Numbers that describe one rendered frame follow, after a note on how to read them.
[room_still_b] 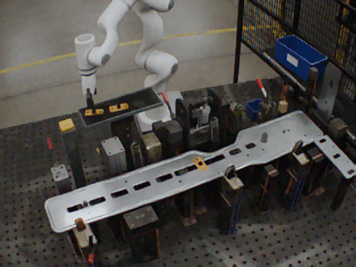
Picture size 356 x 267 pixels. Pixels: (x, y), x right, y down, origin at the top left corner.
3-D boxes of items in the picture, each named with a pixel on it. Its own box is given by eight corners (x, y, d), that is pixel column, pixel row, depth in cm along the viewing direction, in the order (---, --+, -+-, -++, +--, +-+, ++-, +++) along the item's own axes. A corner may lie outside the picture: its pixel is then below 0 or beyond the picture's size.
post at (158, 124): (159, 187, 213) (156, 129, 186) (154, 181, 217) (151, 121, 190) (168, 184, 215) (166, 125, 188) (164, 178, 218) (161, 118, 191)
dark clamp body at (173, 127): (170, 194, 211) (168, 138, 185) (159, 176, 220) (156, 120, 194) (189, 187, 214) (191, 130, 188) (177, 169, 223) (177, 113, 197)
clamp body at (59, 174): (70, 231, 191) (52, 184, 167) (63, 214, 199) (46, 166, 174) (87, 226, 194) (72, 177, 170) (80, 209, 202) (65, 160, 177)
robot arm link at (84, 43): (102, 62, 168) (87, 56, 172) (100, 35, 159) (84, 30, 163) (88, 72, 163) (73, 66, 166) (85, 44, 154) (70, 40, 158)
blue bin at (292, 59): (308, 83, 225) (311, 64, 216) (272, 57, 244) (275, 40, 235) (324, 75, 232) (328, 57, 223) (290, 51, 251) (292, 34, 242)
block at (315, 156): (302, 202, 205) (315, 164, 186) (291, 187, 212) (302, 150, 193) (315, 195, 208) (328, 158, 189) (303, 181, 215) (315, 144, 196)
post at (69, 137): (78, 198, 207) (61, 135, 177) (74, 187, 212) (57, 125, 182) (91, 194, 210) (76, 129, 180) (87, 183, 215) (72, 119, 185)
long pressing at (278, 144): (56, 240, 154) (55, 237, 153) (42, 200, 169) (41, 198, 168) (326, 136, 199) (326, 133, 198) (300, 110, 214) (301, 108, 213)
